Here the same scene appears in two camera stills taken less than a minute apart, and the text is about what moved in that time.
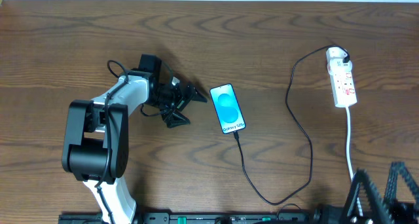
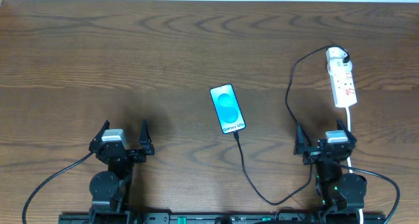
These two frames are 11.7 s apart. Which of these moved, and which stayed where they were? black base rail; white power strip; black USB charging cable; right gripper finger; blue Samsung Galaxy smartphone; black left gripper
Moved: black left gripper; right gripper finger
Stayed: white power strip; black USB charging cable; blue Samsung Galaxy smartphone; black base rail
